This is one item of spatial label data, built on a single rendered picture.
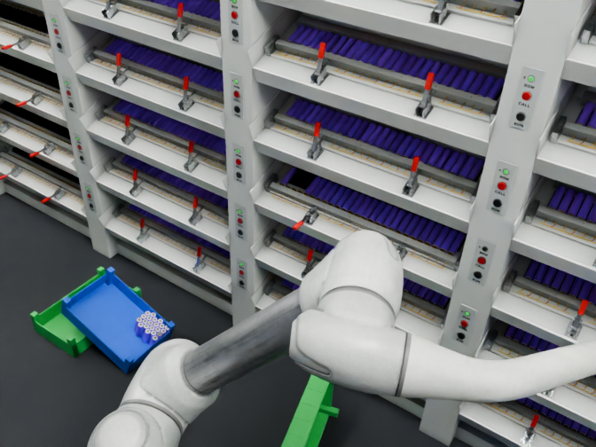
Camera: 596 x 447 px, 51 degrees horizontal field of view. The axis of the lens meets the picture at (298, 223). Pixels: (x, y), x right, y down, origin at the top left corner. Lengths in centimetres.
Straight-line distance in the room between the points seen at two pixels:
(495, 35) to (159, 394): 100
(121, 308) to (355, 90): 115
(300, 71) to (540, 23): 57
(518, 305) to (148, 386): 86
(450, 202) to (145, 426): 81
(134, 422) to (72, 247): 136
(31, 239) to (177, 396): 143
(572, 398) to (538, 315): 24
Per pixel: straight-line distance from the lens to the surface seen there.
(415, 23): 132
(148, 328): 211
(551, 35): 123
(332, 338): 97
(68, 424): 202
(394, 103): 142
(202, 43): 171
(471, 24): 130
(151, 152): 203
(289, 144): 163
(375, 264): 107
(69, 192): 260
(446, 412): 186
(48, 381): 214
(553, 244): 143
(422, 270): 159
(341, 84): 148
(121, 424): 136
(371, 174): 153
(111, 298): 222
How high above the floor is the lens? 157
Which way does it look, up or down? 37 degrees down
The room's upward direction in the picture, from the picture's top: 2 degrees clockwise
